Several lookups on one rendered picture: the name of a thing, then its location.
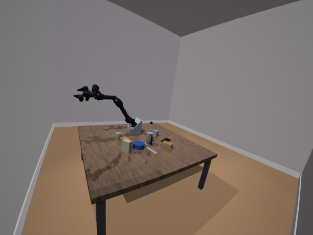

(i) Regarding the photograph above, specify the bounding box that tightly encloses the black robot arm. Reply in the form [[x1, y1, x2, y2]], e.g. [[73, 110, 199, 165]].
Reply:
[[85, 84, 137, 127]]

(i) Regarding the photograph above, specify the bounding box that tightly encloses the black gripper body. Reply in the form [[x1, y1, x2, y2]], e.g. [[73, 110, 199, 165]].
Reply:
[[78, 86, 90, 101]]

